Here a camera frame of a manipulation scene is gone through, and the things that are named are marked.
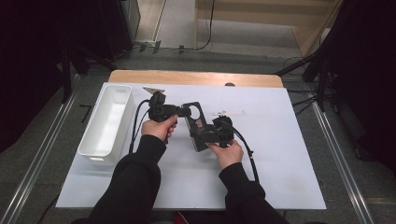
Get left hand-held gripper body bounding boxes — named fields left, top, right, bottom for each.
left=142, top=86, right=183, bottom=123

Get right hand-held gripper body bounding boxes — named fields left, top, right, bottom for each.
left=212, top=109, right=247, bottom=148

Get white plastic bin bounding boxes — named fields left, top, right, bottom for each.
left=78, top=84, right=135, bottom=167

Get person's left hand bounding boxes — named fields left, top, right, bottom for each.
left=141, top=114, right=178, bottom=143

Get person's right hand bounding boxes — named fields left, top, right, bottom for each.
left=206, top=139, right=245, bottom=171

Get wooden table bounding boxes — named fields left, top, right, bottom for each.
left=107, top=69, right=285, bottom=89

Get white table cover sheet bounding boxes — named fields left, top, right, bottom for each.
left=55, top=81, right=328, bottom=210

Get person's dark red garment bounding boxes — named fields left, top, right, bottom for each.
left=173, top=210, right=189, bottom=224

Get black cabinet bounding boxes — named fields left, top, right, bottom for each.
left=97, top=0, right=142, bottom=62

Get black metal stand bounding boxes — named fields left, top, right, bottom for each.
left=59, top=42, right=117, bottom=105
left=275, top=46, right=332, bottom=113

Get black curtain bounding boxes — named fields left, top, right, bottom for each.
left=0, top=0, right=106, bottom=153
left=323, top=0, right=396, bottom=176

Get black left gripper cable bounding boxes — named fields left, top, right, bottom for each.
left=128, top=98, right=151, bottom=154

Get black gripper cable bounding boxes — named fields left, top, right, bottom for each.
left=128, top=98, right=151, bottom=154
left=229, top=123, right=261, bottom=184

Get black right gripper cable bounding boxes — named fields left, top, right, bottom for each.
left=229, top=123, right=261, bottom=184

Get black floor cables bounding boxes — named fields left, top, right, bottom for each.
left=282, top=55, right=320, bottom=117

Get black hanging cable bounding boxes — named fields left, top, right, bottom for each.
left=197, top=0, right=217, bottom=51

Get metal floor rail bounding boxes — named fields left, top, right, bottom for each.
left=0, top=89, right=79, bottom=224
left=311, top=102, right=376, bottom=224

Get light wooden frame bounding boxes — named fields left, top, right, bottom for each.
left=193, top=0, right=344, bottom=58

